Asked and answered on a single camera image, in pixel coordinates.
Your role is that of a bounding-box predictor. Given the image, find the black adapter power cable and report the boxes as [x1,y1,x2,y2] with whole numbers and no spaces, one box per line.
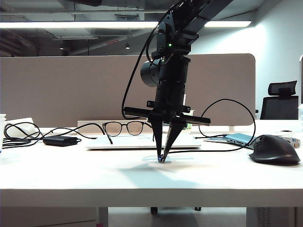
[3,122,107,150]

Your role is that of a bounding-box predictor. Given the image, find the black mesh office chair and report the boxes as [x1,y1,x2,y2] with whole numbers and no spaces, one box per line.
[255,80,300,121]

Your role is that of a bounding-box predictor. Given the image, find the black-framed eyeglasses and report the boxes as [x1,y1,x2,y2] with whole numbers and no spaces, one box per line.
[102,121,156,145]

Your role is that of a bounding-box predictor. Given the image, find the brown desk divider screen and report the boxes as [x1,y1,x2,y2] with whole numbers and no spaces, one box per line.
[0,53,257,128]

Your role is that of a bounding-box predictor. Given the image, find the white device with black dot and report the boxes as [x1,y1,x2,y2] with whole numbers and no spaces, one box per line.
[269,129,295,138]

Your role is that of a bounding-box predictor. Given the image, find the green printed drink cup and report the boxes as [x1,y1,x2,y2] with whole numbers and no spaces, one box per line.
[183,109,195,133]

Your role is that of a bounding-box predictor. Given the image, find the white closed laptop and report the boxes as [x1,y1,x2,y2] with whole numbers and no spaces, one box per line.
[84,134,202,150]

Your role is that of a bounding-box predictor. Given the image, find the black charging cable silver plug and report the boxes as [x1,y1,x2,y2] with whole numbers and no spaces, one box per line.
[159,98,257,164]

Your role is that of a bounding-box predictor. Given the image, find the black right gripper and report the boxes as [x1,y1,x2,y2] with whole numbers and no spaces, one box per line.
[123,100,212,163]

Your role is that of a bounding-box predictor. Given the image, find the black right camera cable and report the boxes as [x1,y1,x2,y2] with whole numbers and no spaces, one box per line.
[121,2,180,119]

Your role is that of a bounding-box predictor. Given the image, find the light blue flat card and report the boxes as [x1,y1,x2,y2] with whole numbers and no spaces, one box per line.
[205,136,229,143]

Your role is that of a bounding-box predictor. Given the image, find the black power adapter brick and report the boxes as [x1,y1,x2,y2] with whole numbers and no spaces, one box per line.
[42,136,82,147]

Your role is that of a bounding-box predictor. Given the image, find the black computer mouse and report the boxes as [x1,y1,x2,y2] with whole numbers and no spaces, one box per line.
[248,134,301,166]

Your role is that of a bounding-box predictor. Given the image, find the grey perforated panel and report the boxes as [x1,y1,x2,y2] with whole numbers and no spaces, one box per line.
[257,207,272,227]

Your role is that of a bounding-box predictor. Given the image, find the grey drawer cabinet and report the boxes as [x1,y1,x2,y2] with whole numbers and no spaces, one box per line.
[0,207,98,227]

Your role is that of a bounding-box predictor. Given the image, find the long ceiling light strip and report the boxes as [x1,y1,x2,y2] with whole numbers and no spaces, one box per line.
[0,20,252,29]

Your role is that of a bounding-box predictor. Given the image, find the blue USB hub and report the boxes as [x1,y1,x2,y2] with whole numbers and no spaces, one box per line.
[224,132,258,150]

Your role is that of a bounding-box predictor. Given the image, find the white plastic cup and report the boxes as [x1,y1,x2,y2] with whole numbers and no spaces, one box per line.
[0,113,7,152]

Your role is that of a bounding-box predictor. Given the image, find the white paper box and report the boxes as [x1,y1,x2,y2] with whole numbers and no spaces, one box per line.
[4,117,41,139]

